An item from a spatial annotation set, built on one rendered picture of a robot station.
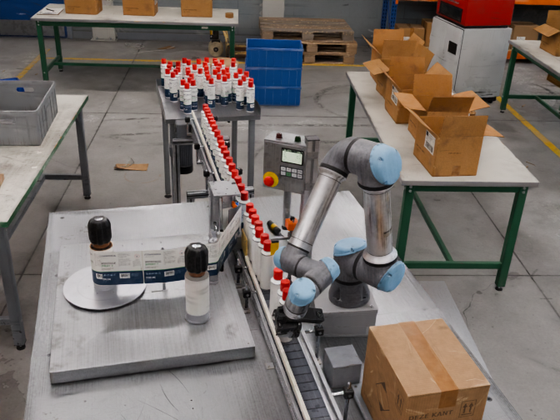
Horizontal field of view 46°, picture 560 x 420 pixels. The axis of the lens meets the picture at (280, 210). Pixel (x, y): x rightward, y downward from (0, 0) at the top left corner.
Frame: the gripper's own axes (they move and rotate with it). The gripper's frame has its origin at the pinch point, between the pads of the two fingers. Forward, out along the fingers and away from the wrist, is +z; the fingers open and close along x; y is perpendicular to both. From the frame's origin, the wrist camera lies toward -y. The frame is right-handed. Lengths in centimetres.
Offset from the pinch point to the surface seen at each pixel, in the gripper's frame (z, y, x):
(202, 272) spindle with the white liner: -3.2, 27.0, -24.4
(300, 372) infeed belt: -2.2, 0.1, 14.7
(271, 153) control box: -23, -1, -59
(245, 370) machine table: 7.2, 16.1, 8.3
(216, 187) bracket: 18, 14, -73
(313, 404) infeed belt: -9.5, -0.1, 27.3
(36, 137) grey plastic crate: 114, 98, -182
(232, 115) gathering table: 120, -22, -197
